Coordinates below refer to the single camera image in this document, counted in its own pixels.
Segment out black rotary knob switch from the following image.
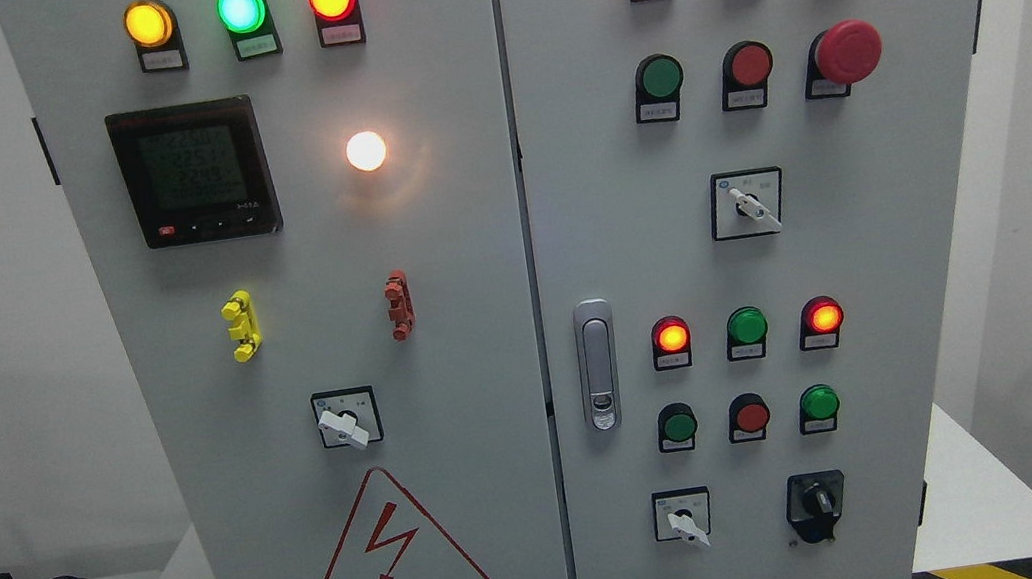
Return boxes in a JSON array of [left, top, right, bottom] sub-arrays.
[[786, 469, 846, 544]]

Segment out red terminal connector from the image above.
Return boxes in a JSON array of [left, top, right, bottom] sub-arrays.
[[383, 269, 417, 342]]

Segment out red lit indicator middle left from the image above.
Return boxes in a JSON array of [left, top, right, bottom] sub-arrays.
[[651, 315, 692, 372]]

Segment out white glowing lamp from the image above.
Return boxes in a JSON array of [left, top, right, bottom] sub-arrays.
[[345, 130, 388, 172]]

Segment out green push button lower left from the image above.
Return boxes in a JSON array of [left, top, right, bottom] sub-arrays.
[[657, 403, 700, 454]]

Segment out green push button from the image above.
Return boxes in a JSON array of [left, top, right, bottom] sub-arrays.
[[657, 403, 700, 454], [797, 383, 841, 435], [634, 53, 684, 124]]

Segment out green indicator middle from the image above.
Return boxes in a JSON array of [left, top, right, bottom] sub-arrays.
[[725, 305, 768, 362]]

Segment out grey left cabinet door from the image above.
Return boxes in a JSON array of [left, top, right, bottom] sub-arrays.
[[0, 0, 569, 579]]

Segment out grey cabinet door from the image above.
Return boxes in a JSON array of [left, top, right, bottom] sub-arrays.
[[0, 0, 569, 579], [499, 0, 978, 579]]

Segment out green push button upper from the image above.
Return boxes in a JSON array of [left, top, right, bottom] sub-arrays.
[[634, 53, 684, 124]]

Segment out red push button lower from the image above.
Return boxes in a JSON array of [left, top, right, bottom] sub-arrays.
[[727, 393, 772, 444]]

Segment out red push button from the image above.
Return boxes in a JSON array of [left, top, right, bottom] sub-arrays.
[[727, 393, 772, 444], [721, 40, 774, 112]]

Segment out yellow terminal connector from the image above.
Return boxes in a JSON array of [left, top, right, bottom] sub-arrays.
[[220, 289, 262, 364]]

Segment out grey right cabinet door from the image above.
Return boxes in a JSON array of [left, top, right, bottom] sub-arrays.
[[499, 0, 978, 579]]

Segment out red lit indicator middle right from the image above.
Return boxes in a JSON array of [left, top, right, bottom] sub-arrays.
[[799, 296, 845, 352]]

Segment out red push button upper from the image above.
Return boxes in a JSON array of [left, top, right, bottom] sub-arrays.
[[721, 40, 774, 112]]

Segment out green push button lower right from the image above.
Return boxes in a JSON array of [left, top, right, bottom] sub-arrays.
[[797, 383, 841, 435]]

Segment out black digital power meter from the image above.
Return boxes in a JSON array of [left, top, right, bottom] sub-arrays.
[[105, 94, 284, 249]]

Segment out red lit indicator light left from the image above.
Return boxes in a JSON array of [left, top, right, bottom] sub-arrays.
[[308, 0, 367, 49]]

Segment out green lit indicator light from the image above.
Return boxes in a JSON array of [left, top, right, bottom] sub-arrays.
[[215, 0, 282, 61]]

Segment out red emergency stop mushroom button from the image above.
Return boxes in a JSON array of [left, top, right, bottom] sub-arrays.
[[805, 18, 883, 101]]

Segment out yellow indicator light top left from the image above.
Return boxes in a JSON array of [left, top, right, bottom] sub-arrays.
[[123, 0, 189, 74]]

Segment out silver door latch handle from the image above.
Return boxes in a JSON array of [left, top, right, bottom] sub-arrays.
[[572, 299, 621, 432]]

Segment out white selector switch left door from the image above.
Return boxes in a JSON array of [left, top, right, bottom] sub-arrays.
[[310, 385, 385, 450]]

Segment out white selector switch upper right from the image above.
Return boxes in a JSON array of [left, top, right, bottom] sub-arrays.
[[710, 166, 783, 242]]

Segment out white selector switch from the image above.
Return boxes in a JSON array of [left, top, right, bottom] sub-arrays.
[[650, 485, 712, 548], [710, 166, 783, 242]]

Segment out white selector switch lower right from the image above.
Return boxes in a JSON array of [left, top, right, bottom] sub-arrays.
[[650, 485, 712, 548]]

